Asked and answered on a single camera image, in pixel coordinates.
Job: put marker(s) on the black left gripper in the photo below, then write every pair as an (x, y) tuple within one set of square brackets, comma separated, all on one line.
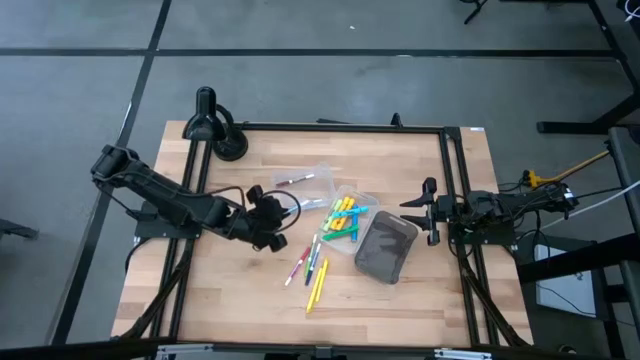
[(262, 217)]

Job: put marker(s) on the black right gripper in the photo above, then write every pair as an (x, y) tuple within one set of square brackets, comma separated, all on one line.
[(442, 210)]

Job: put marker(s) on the blue thin marker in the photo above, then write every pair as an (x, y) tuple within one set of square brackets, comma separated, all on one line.
[(310, 204)]

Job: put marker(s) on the brown thin marker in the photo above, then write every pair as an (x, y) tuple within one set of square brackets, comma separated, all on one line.
[(295, 180)]

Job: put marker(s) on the light green highlighter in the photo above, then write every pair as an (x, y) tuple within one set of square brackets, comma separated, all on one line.
[(330, 215)]

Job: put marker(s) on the green thin marker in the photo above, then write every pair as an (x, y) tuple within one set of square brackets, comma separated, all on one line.
[(311, 255)]

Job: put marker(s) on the cyan highlighter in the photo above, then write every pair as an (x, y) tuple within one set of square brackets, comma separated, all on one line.
[(350, 212)]

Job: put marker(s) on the blue highlighter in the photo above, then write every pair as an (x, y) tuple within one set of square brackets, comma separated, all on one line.
[(354, 228)]

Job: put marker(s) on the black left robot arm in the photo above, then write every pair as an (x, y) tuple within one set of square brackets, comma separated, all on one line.
[(160, 192)]

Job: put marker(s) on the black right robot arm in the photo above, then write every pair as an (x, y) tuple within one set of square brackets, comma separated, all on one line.
[(500, 205)]

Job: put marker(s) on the clear plastic bin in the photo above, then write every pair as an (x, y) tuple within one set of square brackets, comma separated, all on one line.
[(362, 197), (305, 192)]

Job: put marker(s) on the dark grey container lid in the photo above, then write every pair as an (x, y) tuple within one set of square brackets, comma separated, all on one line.
[(385, 247)]

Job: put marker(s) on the black desk lamp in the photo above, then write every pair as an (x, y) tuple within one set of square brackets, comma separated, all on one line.
[(202, 125)]

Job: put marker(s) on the white box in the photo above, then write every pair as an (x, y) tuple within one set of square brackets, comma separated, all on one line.
[(565, 295)]

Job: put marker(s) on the black table leg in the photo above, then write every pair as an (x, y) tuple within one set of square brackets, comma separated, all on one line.
[(575, 127)]

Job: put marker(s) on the black stand leg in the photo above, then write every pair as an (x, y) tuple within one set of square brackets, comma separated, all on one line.
[(472, 14)]

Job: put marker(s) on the black crossbeam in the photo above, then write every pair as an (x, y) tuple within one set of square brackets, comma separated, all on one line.
[(75, 350)]

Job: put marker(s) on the black floor stand foot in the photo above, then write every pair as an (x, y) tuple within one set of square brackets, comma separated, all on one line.
[(15, 230)]

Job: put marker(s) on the grey table-level camera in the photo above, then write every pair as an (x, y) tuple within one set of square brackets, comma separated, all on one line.
[(323, 351)]

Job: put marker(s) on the silver metal bracket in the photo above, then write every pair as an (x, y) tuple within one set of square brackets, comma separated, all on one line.
[(462, 354), (185, 348)]

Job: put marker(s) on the black desk frame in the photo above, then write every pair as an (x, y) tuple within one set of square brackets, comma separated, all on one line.
[(575, 259)]

